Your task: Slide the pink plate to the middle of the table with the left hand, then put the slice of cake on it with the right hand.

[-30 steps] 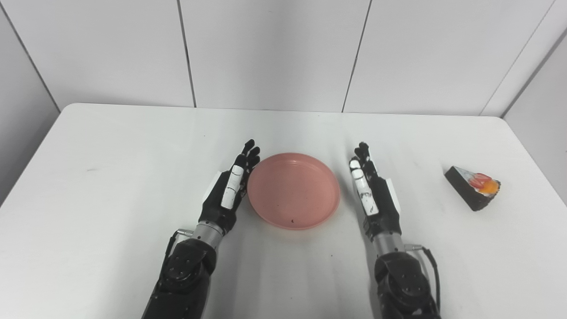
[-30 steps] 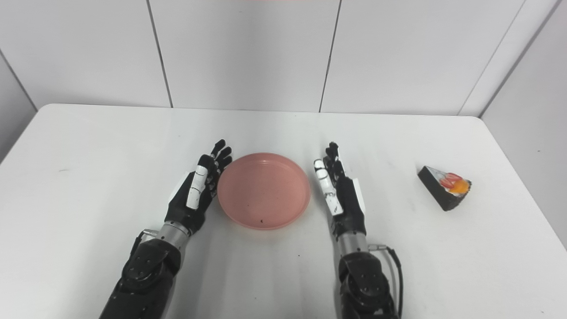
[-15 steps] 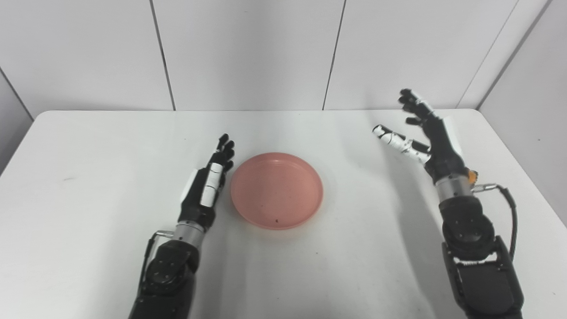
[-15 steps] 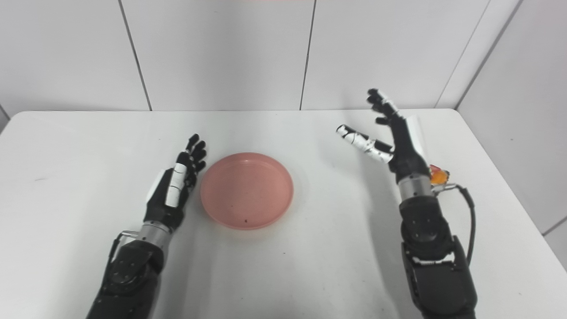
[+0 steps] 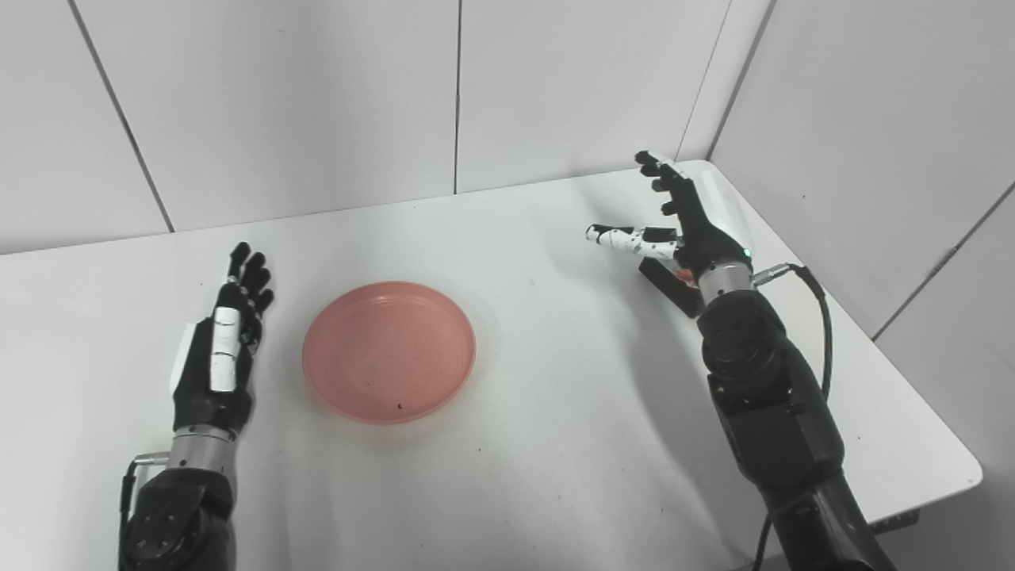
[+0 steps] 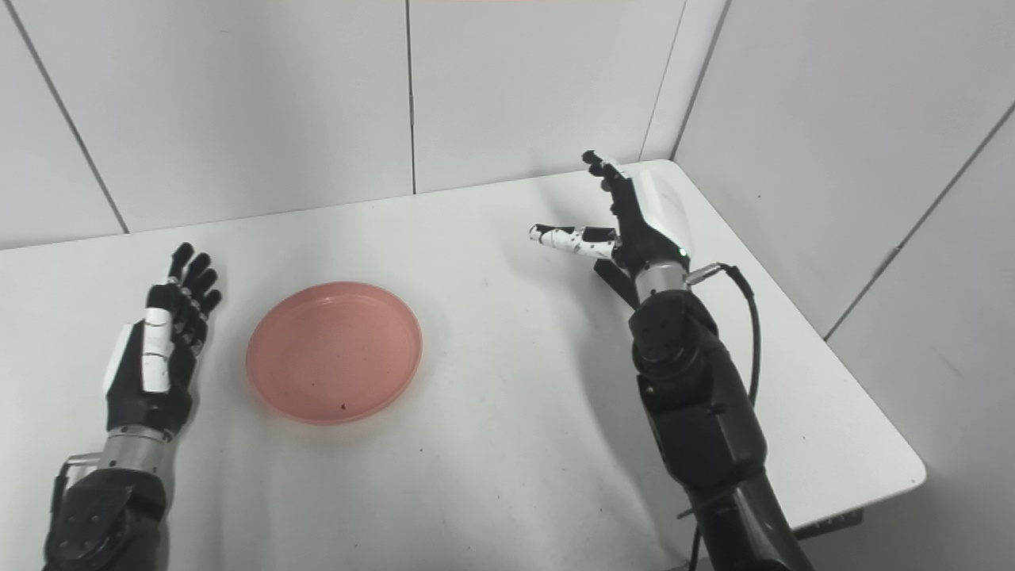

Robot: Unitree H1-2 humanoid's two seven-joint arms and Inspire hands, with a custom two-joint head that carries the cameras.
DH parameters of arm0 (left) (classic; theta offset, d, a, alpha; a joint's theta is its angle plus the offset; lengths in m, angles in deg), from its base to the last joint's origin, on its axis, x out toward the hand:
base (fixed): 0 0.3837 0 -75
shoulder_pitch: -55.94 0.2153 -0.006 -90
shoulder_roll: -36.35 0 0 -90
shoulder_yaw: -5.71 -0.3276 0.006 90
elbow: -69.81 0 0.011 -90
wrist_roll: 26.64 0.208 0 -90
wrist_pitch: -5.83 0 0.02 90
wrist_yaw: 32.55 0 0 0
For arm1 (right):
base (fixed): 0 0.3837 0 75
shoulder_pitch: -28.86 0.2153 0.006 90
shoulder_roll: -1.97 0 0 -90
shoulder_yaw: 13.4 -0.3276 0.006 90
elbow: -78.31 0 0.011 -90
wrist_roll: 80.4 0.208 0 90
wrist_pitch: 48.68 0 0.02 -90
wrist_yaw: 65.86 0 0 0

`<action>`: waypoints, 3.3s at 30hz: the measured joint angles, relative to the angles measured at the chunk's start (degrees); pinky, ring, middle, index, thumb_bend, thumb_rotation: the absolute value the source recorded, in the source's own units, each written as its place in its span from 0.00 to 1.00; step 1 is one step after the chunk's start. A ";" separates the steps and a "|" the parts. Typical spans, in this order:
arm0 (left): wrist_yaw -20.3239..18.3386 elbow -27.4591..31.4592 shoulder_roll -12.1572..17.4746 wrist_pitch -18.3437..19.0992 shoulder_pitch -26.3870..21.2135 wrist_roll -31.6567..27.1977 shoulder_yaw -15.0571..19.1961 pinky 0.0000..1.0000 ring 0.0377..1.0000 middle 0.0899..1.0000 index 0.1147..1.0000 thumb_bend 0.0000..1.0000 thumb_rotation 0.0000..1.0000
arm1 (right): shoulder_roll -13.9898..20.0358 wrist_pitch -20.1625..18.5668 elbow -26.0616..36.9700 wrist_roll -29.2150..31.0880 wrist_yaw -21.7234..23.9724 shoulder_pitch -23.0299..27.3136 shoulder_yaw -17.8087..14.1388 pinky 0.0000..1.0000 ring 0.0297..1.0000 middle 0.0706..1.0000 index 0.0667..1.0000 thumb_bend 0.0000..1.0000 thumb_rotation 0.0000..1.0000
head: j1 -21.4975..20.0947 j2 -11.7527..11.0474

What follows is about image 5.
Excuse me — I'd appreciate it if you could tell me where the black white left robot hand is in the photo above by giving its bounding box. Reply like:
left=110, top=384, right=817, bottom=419
left=170, top=242, right=275, bottom=436

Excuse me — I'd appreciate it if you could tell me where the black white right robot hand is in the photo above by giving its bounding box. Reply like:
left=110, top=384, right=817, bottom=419
left=585, top=150, right=755, bottom=284

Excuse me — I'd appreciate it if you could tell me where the pink round plate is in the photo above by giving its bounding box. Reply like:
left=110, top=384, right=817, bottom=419
left=301, top=281, right=477, bottom=425

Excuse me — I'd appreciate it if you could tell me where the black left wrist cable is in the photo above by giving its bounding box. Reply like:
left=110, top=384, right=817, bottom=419
left=118, top=451, right=170, bottom=548

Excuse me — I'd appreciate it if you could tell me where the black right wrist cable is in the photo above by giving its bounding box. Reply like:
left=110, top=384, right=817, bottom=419
left=751, top=263, right=834, bottom=571

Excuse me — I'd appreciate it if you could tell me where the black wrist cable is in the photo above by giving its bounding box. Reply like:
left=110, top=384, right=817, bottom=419
left=118, top=451, right=170, bottom=548
left=751, top=263, right=834, bottom=571

